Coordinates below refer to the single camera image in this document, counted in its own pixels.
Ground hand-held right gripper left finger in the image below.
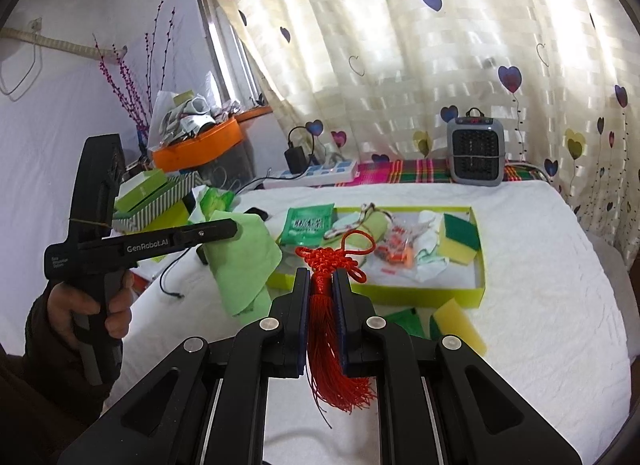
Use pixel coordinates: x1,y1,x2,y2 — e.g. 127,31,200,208
57,267,312,465

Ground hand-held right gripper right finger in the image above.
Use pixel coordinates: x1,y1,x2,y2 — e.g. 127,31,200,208
332,269,583,465

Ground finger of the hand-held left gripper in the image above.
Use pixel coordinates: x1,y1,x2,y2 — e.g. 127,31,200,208
172,219,240,252

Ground light green cloth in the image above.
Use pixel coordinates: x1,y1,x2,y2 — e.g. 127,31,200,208
187,210,283,318

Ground red tassel knot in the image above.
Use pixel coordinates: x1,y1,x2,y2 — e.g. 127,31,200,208
295,231,377,428

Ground green tea packet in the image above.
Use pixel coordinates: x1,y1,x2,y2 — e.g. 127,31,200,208
277,204,335,246
385,307,427,341

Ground clear red-printed snack packet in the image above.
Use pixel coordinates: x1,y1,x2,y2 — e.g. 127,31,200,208
375,225,416,271

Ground green patterned cloth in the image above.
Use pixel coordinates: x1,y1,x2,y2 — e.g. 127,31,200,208
327,202,393,251

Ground yellow green sponge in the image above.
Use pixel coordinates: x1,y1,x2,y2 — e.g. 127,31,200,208
429,297,488,358
437,213,483,266

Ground person's left forearm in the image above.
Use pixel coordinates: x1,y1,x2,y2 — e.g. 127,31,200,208
0,295,123,465

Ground person's left hand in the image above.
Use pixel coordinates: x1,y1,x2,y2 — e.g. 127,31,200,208
46,272,135,353

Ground green tissue packet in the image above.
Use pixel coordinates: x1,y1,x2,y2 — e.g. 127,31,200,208
189,186,236,223

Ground lime green box lid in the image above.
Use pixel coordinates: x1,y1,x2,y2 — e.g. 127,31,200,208
125,200,191,263

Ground green white box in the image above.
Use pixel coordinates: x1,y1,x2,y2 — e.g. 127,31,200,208
114,169,168,213

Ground green striped box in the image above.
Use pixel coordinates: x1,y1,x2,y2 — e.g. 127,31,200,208
112,175,203,233

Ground orange tray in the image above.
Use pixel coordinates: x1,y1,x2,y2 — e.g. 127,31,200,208
151,117,243,172

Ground white cloth bundle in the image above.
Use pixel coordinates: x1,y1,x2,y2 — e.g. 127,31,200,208
415,210,451,282

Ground pink flower branches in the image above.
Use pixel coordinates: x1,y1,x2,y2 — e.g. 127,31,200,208
94,0,176,146

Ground black charger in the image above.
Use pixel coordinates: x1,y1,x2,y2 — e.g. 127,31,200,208
285,145,307,173

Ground heap of white packets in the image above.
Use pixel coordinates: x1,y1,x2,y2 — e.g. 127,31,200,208
150,90,241,146

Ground white power strip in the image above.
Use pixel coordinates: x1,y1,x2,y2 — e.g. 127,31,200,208
262,160,359,189

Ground plaid cloth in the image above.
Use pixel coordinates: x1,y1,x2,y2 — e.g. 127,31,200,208
335,157,543,188

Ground grey mini heater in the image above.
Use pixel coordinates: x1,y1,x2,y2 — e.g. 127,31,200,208
446,108,507,188

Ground heart-print curtain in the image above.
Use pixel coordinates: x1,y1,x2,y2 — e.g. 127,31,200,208
197,0,640,266

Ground black cable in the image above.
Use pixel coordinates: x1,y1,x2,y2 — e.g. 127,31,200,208
159,245,187,300

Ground wrapped wall pipe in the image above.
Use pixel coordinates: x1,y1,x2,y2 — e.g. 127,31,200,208
0,27,128,60

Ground window frame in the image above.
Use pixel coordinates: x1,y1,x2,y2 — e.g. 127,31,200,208
195,0,266,110

